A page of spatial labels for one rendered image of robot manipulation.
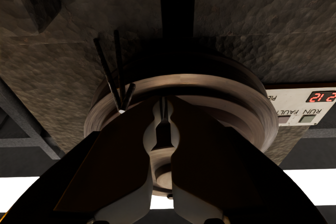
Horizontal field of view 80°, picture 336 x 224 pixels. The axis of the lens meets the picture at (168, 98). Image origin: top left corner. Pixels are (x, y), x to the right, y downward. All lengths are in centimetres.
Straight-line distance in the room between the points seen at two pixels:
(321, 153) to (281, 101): 877
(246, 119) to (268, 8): 21
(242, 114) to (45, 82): 52
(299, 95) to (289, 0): 32
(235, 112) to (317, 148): 910
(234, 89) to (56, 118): 59
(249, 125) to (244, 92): 9
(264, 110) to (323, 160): 884
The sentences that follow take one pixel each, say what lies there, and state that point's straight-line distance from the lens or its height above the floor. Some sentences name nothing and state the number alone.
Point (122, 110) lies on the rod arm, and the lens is 28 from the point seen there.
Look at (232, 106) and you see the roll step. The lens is 40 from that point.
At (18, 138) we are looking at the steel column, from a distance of 657.
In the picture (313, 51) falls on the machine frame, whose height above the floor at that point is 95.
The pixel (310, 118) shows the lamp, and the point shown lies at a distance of 80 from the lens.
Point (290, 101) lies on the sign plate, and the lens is 70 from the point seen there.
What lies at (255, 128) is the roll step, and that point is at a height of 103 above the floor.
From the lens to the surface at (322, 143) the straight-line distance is 972.
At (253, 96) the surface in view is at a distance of 42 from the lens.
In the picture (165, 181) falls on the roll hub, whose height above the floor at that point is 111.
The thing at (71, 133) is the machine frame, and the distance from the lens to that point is 84.
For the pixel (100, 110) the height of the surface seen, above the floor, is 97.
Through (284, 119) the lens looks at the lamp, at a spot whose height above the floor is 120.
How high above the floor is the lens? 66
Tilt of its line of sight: 47 degrees up
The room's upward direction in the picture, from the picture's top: 177 degrees clockwise
